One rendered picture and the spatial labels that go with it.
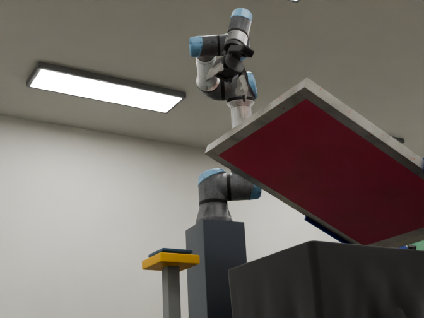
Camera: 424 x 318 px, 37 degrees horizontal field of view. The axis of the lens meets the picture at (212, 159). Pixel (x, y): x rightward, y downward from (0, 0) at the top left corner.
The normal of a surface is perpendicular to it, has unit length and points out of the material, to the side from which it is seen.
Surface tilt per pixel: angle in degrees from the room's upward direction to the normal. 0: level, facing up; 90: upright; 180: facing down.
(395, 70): 180
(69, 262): 90
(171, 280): 90
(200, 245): 90
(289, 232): 90
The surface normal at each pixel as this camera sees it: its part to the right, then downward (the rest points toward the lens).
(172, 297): 0.51, -0.33
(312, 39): 0.05, 0.94
